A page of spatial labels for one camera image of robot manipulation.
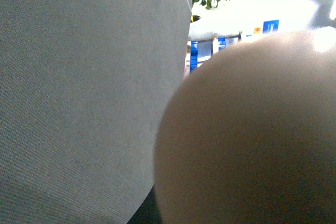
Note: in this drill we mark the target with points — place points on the beige plastic dustpan tray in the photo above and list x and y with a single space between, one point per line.
249 137

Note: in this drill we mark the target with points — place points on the steel roller shelf rack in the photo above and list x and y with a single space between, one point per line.
230 40

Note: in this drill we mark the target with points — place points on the blue bin on shelf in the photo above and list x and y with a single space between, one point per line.
203 50

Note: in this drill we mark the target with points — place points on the dark grey table mat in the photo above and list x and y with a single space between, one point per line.
84 84

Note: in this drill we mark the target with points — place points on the orange wall sign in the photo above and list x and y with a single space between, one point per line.
258 30

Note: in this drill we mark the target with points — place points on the blue wall sign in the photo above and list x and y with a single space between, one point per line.
270 26

